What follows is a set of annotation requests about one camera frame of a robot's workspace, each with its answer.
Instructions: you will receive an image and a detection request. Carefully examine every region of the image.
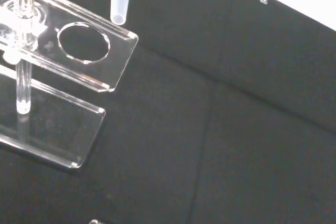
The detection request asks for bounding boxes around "clear acrylic funnel stand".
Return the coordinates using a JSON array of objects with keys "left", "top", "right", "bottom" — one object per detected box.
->
[{"left": 0, "top": 0, "right": 139, "bottom": 169}]

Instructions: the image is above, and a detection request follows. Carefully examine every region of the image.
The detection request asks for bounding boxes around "clear glass funnel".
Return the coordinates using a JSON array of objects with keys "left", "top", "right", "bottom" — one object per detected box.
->
[{"left": 0, "top": 0, "right": 48, "bottom": 115}]

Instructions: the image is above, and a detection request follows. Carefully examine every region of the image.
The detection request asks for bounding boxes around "black bench cloth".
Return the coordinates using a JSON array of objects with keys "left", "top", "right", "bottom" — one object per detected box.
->
[{"left": 0, "top": 0, "right": 336, "bottom": 224}]

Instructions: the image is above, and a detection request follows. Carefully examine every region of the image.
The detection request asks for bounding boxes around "pale board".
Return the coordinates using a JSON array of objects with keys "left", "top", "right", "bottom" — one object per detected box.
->
[{"left": 225, "top": 0, "right": 336, "bottom": 32}]

